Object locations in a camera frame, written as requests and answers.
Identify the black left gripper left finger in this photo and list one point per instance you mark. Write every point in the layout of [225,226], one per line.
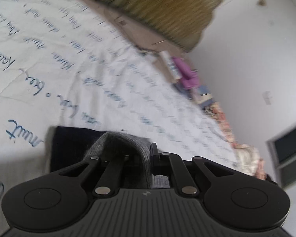
[110,170]

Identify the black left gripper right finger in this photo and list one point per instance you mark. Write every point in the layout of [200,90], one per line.
[172,166]

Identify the grey knit sock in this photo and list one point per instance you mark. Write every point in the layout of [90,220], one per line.
[132,153]

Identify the dark navy sock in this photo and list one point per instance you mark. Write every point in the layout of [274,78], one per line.
[69,145]

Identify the floral patterned fabric pile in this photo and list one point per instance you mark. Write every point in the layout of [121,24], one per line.
[248,157]

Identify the purple cloth item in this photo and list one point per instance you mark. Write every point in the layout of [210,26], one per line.
[189,78]

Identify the white small box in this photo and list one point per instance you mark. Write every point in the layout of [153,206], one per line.
[167,59]

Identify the white bedsheet with blue script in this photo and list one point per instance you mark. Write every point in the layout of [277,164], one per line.
[63,64]

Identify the olive tufted headboard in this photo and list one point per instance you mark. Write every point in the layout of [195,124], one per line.
[179,21]

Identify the white wall switch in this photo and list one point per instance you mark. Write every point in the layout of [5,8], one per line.
[267,96]

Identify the dark window with frame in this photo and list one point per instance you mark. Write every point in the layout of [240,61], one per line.
[282,148]

